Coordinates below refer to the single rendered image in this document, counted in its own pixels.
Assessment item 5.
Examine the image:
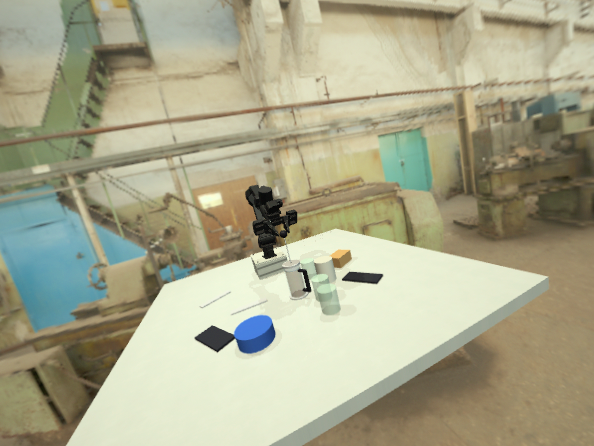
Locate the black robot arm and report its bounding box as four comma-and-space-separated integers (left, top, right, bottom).
245, 185, 283, 259

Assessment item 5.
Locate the blue disc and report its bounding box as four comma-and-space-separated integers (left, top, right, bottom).
234, 315, 276, 354

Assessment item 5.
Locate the black flat rectangular panel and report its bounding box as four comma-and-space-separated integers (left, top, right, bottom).
194, 325, 236, 352
342, 272, 384, 285

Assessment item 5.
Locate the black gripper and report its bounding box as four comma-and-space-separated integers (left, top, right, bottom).
252, 209, 297, 237

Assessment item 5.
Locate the french press with black knob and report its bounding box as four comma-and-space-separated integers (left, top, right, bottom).
280, 230, 312, 300

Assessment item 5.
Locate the orange rectangular block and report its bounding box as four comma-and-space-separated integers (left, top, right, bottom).
330, 250, 352, 268

